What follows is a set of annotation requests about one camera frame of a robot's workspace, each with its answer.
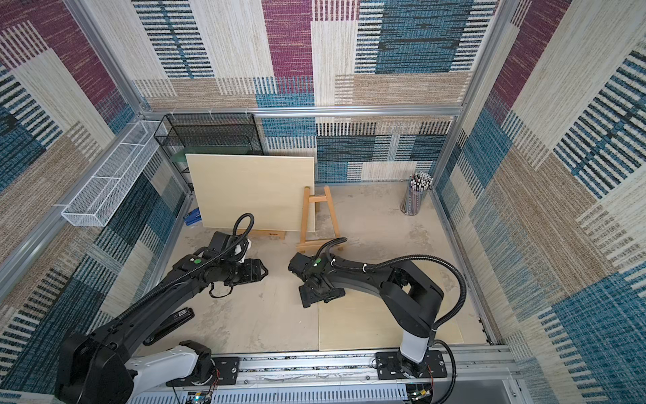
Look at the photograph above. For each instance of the green board on shelf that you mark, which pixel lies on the green board on shelf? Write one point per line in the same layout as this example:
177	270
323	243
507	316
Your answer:
179	157

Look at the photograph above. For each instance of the black wire mesh shelf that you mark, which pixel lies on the black wire mesh shelf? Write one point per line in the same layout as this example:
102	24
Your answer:
208	133

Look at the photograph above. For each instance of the black handheld device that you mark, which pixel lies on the black handheld device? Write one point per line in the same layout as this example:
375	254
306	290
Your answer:
172	323

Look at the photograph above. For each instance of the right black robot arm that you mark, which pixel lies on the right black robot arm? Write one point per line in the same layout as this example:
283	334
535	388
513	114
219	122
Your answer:
412	298

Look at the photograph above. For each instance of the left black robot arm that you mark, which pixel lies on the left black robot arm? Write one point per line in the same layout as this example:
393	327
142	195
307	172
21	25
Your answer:
99	367

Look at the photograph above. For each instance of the white wire mesh basket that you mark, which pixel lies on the white wire mesh basket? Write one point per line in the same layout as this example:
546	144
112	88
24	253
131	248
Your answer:
97	201

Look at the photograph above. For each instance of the clear jar of pencils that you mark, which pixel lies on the clear jar of pencils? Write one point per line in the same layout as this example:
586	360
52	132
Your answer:
418	185

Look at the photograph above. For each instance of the plywood board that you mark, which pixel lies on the plywood board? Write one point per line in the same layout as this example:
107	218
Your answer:
357	321
269	187

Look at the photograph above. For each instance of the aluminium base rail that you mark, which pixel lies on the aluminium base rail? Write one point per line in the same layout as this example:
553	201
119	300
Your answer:
462	374

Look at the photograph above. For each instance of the blue box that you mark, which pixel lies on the blue box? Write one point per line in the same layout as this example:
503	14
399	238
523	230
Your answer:
193	217

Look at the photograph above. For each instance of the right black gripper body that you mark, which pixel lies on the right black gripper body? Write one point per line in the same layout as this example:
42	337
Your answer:
310	275

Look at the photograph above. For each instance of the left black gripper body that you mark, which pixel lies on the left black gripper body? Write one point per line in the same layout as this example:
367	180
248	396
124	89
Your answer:
246	273

